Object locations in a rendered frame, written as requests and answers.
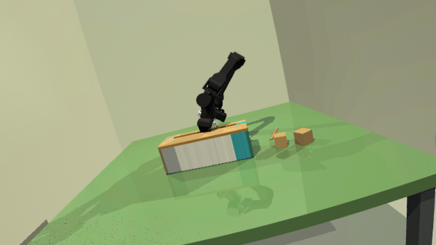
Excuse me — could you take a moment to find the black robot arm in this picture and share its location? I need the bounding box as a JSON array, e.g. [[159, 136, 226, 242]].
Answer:
[[196, 52, 246, 122]]

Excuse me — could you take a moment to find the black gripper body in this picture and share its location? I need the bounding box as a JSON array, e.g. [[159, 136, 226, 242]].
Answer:
[[197, 105, 215, 127]]

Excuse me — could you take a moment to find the small tan cardboard box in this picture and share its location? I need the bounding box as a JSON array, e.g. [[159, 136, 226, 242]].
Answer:
[[274, 132, 288, 149]]

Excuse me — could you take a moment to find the tan rectangular block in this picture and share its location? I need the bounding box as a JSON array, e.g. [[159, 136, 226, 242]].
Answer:
[[293, 128, 314, 146]]

